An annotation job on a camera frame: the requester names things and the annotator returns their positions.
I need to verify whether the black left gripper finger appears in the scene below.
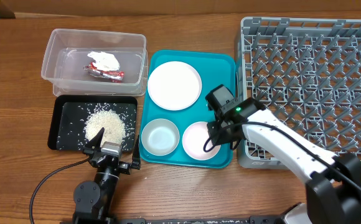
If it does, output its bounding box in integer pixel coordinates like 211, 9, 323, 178
131, 135, 141, 170
85, 128, 105, 151

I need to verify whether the grey bowl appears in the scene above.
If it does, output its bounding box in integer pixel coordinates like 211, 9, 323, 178
141, 118, 180, 156

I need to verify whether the pink-white bowl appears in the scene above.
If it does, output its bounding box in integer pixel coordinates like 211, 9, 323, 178
182, 121, 220, 161

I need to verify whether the red snack wrapper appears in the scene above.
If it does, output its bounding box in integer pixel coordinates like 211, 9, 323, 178
83, 63, 124, 83

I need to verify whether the white napkin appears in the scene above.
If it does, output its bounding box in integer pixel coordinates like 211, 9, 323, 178
87, 52, 120, 71

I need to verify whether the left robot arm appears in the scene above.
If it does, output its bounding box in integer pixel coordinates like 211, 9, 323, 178
72, 128, 141, 224

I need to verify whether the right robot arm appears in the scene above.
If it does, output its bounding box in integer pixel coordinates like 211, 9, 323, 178
206, 97, 361, 223

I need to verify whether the grey dishwasher rack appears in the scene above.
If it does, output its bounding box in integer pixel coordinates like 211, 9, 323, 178
236, 17, 361, 160

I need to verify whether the pile of rice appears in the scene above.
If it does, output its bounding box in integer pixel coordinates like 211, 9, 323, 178
84, 111, 126, 144

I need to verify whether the black plastic tray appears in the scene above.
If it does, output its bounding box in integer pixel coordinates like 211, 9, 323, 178
47, 95, 138, 152

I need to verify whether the teal serving tray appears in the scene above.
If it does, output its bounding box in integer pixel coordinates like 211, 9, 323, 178
139, 50, 236, 169

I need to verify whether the large white plate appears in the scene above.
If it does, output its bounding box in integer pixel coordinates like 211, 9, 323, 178
148, 61, 202, 111

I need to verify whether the clear plastic bin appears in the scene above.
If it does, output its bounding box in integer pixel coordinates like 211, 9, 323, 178
41, 29, 148, 96

